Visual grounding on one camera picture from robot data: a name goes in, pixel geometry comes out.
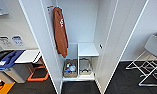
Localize orange hoodie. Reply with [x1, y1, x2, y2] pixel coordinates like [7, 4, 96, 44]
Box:
[52, 6, 70, 59]

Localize white wardrobe cabinet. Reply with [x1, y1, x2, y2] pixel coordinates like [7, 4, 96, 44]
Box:
[40, 0, 119, 94]

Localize white round table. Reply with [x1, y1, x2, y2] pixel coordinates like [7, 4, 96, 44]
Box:
[143, 31, 157, 61]

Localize tan storage basket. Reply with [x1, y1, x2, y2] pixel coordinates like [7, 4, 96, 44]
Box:
[62, 58, 79, 79]

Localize blue plastic case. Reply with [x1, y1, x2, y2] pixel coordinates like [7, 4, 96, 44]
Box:
[0, 49, 27, 71]

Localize white wardrobe shelf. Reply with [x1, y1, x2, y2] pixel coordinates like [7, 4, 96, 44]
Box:
[76, 41, 101, 59]

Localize orange folding stand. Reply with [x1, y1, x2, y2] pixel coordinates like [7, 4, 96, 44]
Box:
[26, 64, 50, 82]

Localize white wire drying rack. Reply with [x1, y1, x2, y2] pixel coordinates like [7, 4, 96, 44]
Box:
[125, 49, 157, 88]

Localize white sign with orange header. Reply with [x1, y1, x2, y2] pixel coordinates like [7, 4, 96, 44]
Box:
[46, 4, 55, 17]

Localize white flat board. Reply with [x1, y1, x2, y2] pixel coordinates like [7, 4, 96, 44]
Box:
[14, 49, 42, 65]

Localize wall socket with dark label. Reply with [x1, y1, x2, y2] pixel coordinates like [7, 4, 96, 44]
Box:
[0, 35, 12, 48]

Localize wall socket with blue label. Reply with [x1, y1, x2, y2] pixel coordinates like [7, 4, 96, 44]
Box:
[11, 35, 25, 47]

